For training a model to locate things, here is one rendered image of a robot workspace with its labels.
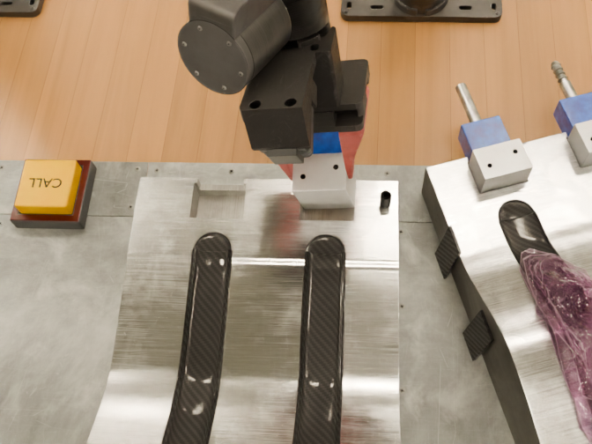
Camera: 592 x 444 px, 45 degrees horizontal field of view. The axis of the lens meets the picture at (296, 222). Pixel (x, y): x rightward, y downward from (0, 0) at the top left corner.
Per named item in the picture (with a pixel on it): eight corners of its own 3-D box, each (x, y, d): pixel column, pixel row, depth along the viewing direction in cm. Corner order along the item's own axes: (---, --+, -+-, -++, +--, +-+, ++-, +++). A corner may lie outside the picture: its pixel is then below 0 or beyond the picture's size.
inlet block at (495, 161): (436, 105, 81) (441, 76, 77) (478, 94, 82) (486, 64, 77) (477, 204, 76) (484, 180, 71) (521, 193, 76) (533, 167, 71)
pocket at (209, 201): (202, 194, 76) (195, 177, 72) (251, 195, 75) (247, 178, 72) (196, 233, 74) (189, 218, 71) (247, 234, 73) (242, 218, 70)
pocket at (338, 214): (304, 196, 75) (301, 178, 72) (355, 196, 74) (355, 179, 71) (301, 235, 73) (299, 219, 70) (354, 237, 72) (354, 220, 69)
